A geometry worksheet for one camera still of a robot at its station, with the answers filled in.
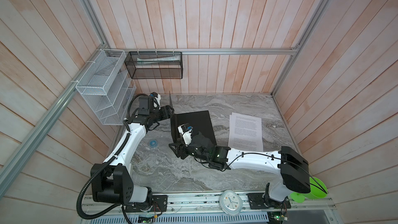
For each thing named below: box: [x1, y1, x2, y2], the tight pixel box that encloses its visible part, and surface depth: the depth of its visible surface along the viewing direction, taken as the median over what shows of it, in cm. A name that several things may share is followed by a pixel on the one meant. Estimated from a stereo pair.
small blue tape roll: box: [149, 138, 158, 148], surface depth 95 cm
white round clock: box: [218, 189, 244, 216], surface depth 73 cm
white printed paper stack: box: [228, 112, 264, 152], surface depth 101 cm
